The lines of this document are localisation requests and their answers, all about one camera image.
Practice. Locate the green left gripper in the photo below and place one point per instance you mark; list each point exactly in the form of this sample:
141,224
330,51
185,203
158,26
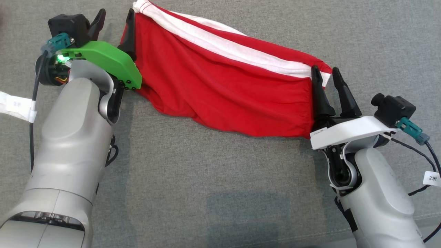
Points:
110,62

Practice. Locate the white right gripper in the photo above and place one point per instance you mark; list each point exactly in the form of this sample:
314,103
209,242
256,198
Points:
351,129

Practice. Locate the red shorts with white stripes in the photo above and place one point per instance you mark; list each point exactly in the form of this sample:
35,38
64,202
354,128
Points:
213,89

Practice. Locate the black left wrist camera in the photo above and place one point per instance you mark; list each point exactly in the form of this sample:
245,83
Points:
69,26

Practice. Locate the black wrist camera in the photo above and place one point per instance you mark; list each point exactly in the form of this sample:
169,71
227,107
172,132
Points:
394,110
69,26

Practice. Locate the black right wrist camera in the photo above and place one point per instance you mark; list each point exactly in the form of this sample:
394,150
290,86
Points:
394,110

